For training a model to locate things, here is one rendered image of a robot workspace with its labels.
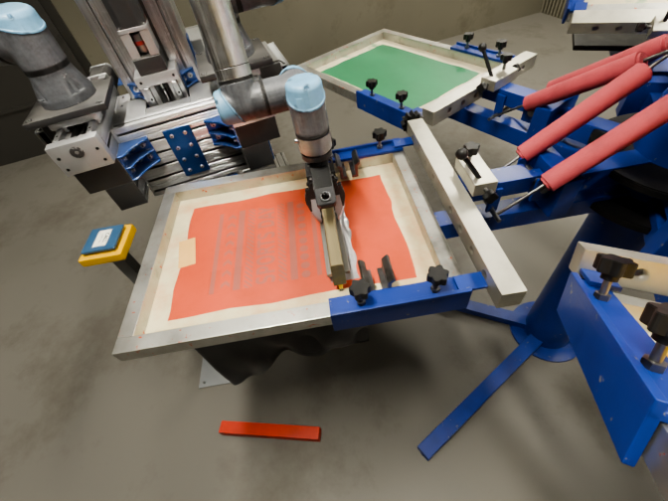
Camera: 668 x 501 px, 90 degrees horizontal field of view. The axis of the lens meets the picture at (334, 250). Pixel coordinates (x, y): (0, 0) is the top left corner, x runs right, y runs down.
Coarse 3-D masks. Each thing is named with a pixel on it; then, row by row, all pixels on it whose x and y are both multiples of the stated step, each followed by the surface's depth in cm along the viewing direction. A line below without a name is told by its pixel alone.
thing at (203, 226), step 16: (288, 192) 107; (304, 192) 106; (352, 192) 103; (368, 192) 102; (384, 192) 101; (208, 208) 107; (224, 208) 106; (240, 208) 105; (352, 208) 99; (368, 208) 98; (384, 208) 97; (192, 224) 103; (208, 224) 102; (352, 224) 94; (208, 240) 98
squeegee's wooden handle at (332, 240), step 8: (328, 208) 85; (328, 216) 83; (328, 224) 81; (328, 232) 80; (336, 232) 80; (328, 240) 78; (336, 240) 78; (328, 248) 77; (336, 248) 76; (336, 256) 74; (336, 264) 73; (336, 272) 75; (344, 272) 75; (336, 280) 77; (344, 280) 77
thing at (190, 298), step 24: (360, 240) 90; (384, 240) 89; (192, 264) 92; (408, 264) 83; (192, 288) 87; (264, 288) 84; (288, 288) 83; (312, 288) 82; (336, 288) 81; (192, 312) 82
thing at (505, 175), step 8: (496, 168) 89; (504, 168) 88; (512, 168) 88; (520, 168) 87; (496, 176) 87; (504, 176) 86; (512, 176) 86; (520, 176) 86; (528, 176) 85; (464, 184) 86; (504, 184) 85; (512, 184) 86; (520, 184) 86; (528, 184) 86; (504, 192) 88; (512, 192) 88; (520, 192) 88; (472, 200) 88; (480, 200) 89
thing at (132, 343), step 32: (384, 160) 109; (192, 192) 109; (224, 192) 111; (416, 192) 94; (160, 224) 99; (160, 256) 93; (448, 256) 78; (128, 320) 78; (224, 320) 75; (256, 320) 74; (288, 320) 73; (320, 320) 73; (128, 352) 73; (160, 352) 75
